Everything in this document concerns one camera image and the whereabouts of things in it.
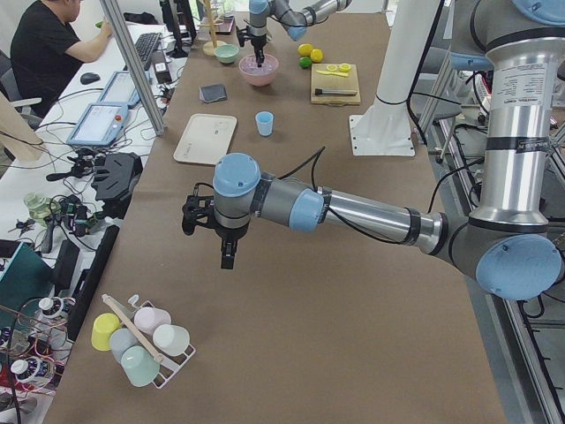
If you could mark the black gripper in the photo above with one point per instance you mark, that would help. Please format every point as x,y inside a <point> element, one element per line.
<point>227,234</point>
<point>257,39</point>

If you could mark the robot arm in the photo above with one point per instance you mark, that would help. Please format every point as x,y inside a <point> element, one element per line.
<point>295,23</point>
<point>502,243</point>

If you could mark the light blue cup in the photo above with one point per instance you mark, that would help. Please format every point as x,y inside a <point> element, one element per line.
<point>264,121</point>

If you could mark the pink cup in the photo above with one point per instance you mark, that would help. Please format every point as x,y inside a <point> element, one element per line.
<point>148,319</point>

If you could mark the white cup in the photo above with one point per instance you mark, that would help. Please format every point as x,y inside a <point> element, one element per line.
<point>171,339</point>

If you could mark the grey cup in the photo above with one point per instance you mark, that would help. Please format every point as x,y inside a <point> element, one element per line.
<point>120,341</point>

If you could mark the yellow cup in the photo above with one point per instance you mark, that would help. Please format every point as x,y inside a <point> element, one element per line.
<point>103,327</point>

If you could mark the mint green cup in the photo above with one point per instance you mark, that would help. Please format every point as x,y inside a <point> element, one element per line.
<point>139,366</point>

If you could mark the pink bowl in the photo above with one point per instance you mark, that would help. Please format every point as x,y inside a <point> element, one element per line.
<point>258,75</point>

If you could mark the green bowl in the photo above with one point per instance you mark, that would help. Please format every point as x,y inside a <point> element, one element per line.
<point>227,53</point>

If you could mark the yellow lemon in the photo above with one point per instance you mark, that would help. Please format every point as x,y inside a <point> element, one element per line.
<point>316,55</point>
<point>305,49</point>

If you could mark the wooden mug tree stand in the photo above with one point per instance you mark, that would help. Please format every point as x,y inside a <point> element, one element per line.
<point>210,46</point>

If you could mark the green lime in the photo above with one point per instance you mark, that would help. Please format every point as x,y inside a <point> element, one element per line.
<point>305,62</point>

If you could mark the grey folded cloth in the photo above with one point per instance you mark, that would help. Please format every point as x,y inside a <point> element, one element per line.
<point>213,93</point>

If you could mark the wooden cutting board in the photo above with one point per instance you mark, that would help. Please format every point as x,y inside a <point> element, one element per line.
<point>334,82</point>

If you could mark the yellow plastic knife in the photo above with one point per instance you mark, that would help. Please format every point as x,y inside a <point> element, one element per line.
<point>333,73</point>

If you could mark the steel muddler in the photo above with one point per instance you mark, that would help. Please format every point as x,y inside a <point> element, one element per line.
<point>335,92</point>

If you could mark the cream tray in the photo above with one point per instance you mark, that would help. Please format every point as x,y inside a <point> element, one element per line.
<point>205,139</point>

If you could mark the black keyboard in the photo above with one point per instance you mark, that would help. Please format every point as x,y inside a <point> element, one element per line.
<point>145,45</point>

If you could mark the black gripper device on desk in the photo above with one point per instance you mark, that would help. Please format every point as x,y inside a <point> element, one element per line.
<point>114,182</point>

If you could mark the teach pendant rear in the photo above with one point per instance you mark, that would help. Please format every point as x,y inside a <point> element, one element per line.
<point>120,88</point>

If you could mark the teach pendant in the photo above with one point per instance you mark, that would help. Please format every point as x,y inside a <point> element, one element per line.
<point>99,125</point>
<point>120,88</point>

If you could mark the black computer mouse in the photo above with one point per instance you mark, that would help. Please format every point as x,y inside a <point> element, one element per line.
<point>89,78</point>

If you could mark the teach pendant front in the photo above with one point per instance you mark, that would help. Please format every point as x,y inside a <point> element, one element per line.
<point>99,125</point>

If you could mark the person in black shirt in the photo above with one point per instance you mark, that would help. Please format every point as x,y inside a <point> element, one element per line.
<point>46,52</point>

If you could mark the wooden rack handle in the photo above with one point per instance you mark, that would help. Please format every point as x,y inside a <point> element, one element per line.
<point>119,311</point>

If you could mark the white wire cup rack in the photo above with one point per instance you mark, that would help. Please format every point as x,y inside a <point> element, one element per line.
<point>170,366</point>

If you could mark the aluminium frame post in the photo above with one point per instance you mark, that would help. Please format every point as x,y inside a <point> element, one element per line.
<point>125,44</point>

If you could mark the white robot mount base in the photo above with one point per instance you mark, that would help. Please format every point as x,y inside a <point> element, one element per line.
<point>385,129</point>

